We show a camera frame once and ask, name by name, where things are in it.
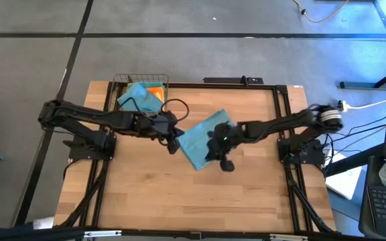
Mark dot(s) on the white flat sheet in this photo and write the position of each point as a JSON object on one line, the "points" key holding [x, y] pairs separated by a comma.
{"points": [[343, 182]]}

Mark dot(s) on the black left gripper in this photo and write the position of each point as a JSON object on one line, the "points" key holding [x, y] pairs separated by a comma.
{"points": [[156, 125]]}

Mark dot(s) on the black aluminium table frame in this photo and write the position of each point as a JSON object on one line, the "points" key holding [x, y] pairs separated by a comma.
{"points": [[230, 86]]}

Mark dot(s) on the black desk leg bar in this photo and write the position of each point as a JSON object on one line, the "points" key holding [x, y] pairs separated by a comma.
{"points": [[354, 164]]}

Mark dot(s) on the white power strip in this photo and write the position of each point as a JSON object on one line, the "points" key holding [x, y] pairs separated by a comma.
{"points": [[342, 106]]}

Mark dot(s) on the black desk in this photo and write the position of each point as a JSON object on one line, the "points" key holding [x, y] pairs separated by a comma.
{"points": [[367, 227]]}

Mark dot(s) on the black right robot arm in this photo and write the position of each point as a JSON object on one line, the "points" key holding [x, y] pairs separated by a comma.
{"points": [[287, 124]]}

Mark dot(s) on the black crossbar with silver brackets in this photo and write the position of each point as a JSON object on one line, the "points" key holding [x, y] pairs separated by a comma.
{"points": [[112, 233]]}

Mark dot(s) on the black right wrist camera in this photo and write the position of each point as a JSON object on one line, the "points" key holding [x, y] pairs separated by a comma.
{"points": [[227, 165]]}

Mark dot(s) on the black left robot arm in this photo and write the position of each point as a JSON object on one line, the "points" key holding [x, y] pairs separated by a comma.
{"points": [[89, 117]]}

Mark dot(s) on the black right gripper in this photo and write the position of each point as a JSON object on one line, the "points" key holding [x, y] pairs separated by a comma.
{"points": [[224, 137]]}

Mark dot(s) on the orange microfiber towel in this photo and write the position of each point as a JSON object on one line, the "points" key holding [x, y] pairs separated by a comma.
{"points": [[156, 92]]}

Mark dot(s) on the light blue microfiber towel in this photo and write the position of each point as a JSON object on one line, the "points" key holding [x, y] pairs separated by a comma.
{"points": [[139, 98], [196, 140]]}

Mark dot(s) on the black bar on table edge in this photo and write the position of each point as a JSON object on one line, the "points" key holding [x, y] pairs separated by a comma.
{"points": [[226, 80]]}

